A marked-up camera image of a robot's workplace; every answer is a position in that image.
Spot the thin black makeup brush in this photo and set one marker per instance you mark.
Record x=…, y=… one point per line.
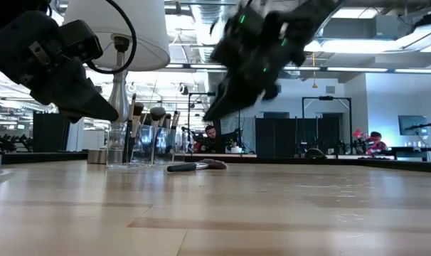
x=175, y=120

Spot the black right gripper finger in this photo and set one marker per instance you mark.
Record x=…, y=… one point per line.
x=233, y=97

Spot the white shade table lamp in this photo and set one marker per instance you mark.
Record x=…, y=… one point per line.
x=148, y=42

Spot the red robot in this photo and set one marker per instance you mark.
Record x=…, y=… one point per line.
x=359, y=137

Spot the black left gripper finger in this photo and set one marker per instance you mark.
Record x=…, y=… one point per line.
x=80, y=101

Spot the person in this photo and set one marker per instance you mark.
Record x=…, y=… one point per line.
x=212, y=142
x=377, y=145

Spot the small silver metal cylinder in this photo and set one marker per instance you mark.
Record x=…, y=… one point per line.
x=96, y=156

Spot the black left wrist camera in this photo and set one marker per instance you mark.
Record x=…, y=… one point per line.
x=82, y=41

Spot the wide powder brush brown bristles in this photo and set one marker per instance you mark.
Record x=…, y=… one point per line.
x=187, y=167

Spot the wall mounted dark monitor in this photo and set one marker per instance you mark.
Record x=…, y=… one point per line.
x=413, y=124

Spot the white cup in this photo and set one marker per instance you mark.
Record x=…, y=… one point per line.
x=237, y=149

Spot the black aluminium table frame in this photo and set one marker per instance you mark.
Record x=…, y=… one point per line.
x=397, y=164

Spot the black room partition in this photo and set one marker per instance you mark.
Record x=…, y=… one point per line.
x=283, y=138

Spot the yellow hanging pendant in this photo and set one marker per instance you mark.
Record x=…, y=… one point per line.
x=314, y=85

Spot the clear acrylic brush organizer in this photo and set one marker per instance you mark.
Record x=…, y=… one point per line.
x=148, y=149

